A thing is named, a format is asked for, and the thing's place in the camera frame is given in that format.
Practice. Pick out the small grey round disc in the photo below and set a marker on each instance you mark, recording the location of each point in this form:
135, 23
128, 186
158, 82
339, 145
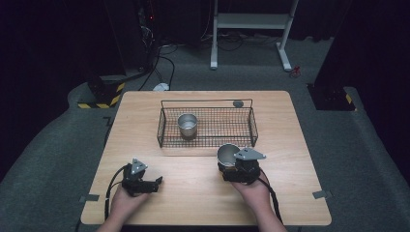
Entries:
238, 103

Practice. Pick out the dark computer tower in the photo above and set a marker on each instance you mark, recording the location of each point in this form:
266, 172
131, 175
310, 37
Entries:
146, 32

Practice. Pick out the person's left hand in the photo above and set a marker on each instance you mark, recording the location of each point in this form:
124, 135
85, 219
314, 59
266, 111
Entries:
127, 204

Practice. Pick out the short silver metal cup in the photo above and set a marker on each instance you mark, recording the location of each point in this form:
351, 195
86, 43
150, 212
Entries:
187, 124

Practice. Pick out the black base with yellow stripes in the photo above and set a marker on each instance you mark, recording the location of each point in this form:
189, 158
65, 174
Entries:
104, 95
332, 98

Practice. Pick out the small red clip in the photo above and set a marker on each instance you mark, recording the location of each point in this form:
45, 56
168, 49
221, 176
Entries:
296, 71

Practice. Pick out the white metal stand frame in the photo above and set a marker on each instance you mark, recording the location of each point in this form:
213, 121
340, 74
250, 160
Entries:
252, 21

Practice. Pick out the person's right hand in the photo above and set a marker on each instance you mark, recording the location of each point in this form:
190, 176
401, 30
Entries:
253, 195

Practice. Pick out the grey tape piece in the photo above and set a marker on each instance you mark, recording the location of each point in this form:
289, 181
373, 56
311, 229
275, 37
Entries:
322, 194
89, 198

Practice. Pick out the tall orange cup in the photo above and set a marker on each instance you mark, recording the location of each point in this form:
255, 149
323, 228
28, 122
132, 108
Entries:
227, 154

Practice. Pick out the white power adapter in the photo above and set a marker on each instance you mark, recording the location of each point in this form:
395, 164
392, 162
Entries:
161, 87

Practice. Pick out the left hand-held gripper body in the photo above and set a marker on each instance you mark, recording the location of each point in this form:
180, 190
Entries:
133, 182

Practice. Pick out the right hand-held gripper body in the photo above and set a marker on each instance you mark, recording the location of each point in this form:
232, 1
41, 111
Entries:
245, 170

